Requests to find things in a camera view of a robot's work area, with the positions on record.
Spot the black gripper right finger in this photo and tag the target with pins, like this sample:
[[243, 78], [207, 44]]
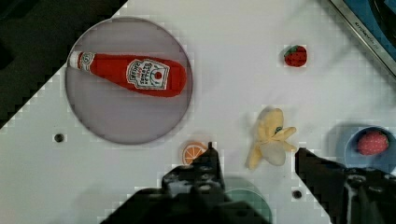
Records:
[[348, 195]]

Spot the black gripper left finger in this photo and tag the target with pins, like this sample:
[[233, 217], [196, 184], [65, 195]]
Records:
[[202, 175]]

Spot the peeled plush banana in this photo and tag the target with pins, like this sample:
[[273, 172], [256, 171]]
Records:
[[270, 140]]

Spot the black toaster oven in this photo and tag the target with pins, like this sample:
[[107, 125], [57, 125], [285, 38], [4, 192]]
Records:
[[374, 23]]

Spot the orange slice toy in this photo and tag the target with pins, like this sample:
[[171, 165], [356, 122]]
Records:
[[192, 151]]

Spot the blue cup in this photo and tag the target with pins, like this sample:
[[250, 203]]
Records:
[[348, 154]]

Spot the pink plush strawberry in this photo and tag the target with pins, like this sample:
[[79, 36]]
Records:
[[372, 143]]

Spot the green mug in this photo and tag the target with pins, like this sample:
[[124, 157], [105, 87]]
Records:
[[241, 190]]

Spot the grey round plate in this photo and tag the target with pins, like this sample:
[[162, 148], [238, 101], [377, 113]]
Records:
[[116, 114]]

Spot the red plush ketchup bottle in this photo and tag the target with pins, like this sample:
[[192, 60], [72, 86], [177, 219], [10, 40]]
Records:
[[143, 74]]

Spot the small red plush strawberry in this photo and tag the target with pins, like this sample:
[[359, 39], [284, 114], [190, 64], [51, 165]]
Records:
[[296, 56]]

